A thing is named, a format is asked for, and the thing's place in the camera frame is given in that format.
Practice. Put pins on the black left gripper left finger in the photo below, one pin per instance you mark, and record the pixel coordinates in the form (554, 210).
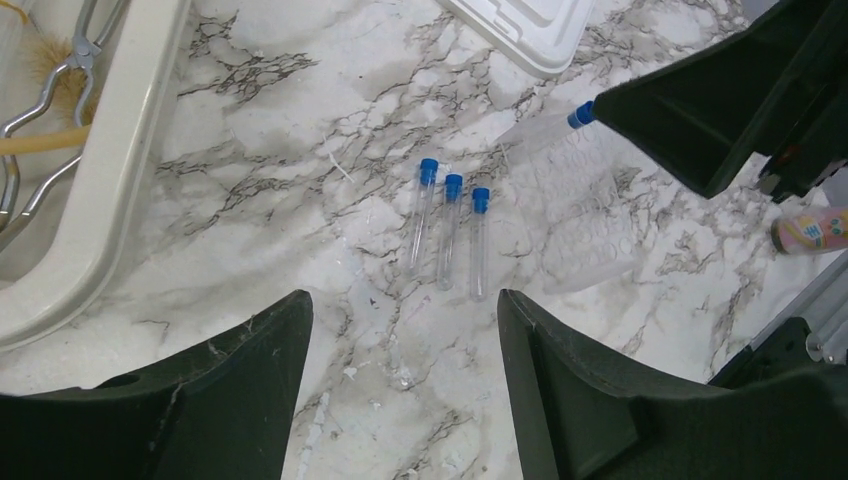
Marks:
(221, 409)

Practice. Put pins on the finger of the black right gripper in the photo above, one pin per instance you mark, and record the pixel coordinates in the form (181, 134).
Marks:
(778, 89)

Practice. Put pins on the blue-capped test tube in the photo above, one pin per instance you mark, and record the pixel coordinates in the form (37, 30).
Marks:
(450, 212)
(478, 238)
(532, 135)
(425, 188)

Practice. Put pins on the metal crucible tongs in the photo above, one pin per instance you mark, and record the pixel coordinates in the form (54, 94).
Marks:
(86, 51)

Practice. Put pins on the yellow rubber tube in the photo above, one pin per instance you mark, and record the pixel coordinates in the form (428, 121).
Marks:
(45, 142)

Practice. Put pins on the brown test tube brush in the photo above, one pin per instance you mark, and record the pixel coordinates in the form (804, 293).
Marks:
(44, 53)

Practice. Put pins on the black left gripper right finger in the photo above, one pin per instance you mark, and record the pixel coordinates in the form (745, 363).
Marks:
(582, 410)

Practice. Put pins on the beige plastic bin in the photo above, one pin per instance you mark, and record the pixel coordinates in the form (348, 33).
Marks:
(107, 187)

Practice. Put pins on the white bin lid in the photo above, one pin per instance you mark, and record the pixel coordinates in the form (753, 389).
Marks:
(540, 36)

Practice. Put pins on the pink-capped small bottle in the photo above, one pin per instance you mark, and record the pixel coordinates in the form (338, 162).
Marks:
(815, 230)

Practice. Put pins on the clear plastic tube rack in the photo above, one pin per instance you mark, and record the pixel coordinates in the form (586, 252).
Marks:
(581, 232)

